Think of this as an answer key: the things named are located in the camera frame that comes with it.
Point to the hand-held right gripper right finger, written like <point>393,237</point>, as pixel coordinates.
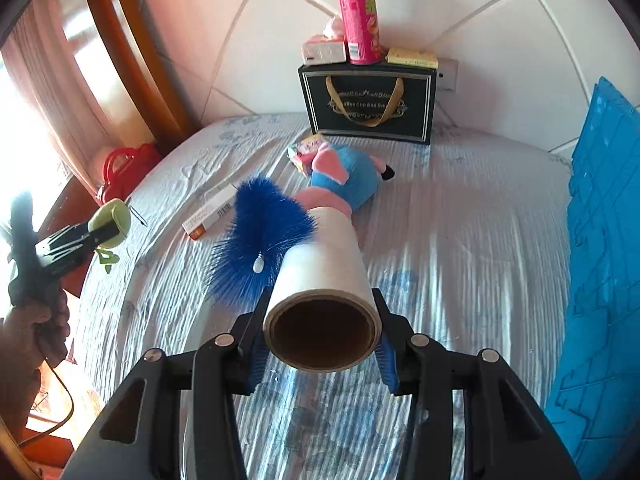
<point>387,360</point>

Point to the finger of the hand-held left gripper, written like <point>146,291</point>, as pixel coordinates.
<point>102,234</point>

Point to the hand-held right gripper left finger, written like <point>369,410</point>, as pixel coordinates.
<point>255,360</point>

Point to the green soft toy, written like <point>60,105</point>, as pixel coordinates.
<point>112,215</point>

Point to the person's left forearm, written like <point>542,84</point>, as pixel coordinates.
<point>17,385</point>

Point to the person's left hand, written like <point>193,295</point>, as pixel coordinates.
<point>47,325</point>

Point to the red bag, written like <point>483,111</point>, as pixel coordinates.
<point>135,165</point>

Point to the orange white carton box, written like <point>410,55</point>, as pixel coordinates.
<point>207,215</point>

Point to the pink curtain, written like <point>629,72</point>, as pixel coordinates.
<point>50,70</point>

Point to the pink plush pig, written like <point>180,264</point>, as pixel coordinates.
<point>350,175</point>

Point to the colourful snack packet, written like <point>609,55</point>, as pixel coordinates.
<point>302,152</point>

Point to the black gift bag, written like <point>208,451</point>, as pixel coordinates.
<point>320,120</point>

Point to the blue foam mat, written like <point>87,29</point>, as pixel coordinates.
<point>600,210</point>

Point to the white pink carton box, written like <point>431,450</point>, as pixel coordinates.
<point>325,51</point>

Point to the yellow flat box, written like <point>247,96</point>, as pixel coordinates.
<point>412,57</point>

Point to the pink plastic packet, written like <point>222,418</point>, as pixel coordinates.
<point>334,27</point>

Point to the pink chip can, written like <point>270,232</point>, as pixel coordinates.
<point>360,20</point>

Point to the wooden frame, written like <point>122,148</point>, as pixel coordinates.
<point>130,60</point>

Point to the white wall socket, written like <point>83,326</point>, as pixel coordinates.
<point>447,75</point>

